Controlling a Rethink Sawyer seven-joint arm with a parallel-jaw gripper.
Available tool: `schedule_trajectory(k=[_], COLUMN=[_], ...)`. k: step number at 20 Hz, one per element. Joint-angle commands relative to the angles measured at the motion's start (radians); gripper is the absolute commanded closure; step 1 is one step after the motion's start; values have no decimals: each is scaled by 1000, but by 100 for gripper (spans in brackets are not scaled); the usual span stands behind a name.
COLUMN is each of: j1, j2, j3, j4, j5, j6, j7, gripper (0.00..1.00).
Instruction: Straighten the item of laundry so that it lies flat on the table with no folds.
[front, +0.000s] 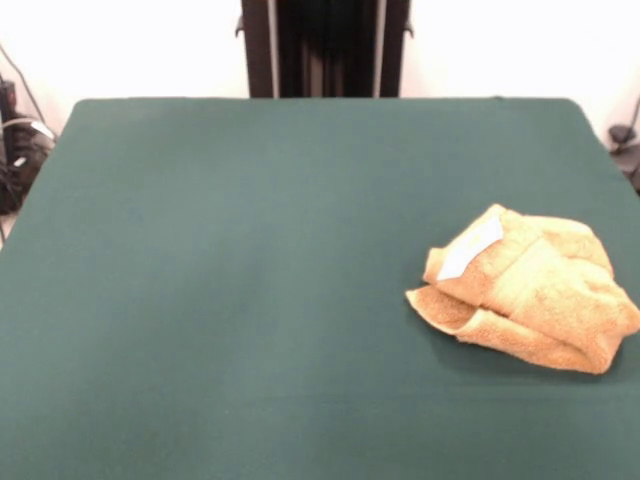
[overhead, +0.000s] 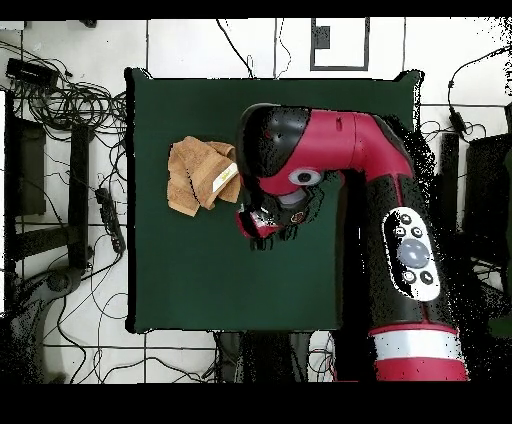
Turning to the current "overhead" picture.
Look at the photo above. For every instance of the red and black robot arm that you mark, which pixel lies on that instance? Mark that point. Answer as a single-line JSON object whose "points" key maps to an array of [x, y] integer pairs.
{"points": [[340, 140]]}

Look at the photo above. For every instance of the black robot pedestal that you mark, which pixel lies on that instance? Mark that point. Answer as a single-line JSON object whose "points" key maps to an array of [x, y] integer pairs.
{"points": [[272, 356]]}

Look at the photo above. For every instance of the black power strip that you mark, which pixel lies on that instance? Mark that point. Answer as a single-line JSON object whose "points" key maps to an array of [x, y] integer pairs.
{"points": [[110, 220]]}

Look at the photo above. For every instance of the black metal frame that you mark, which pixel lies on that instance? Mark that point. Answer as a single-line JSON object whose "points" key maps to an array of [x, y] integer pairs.
{"points": [[78, 180], [448, 180]]}

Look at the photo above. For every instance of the grey stand base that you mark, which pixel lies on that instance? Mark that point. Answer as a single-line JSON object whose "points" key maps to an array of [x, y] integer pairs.
{"points": [[60, 280]]}

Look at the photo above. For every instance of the tan terry towel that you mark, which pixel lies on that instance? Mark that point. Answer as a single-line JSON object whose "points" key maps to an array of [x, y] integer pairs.
{"points": [[192, 176]]}

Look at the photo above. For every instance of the grey square floor frame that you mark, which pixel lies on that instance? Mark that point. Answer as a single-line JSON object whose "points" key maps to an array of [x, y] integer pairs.
{"points": [[312, 44]]}

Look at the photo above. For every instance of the black flat box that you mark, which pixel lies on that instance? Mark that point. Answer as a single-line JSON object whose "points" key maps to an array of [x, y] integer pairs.
{"points": [[32, 74]]}

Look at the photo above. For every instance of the dark green table cloth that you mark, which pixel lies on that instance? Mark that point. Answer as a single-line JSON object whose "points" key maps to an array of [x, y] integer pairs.
{"points": [[192, 272]]}

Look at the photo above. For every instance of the black power adapter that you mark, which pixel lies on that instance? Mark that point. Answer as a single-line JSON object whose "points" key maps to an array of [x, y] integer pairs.
{"points": [[456, 122]]}

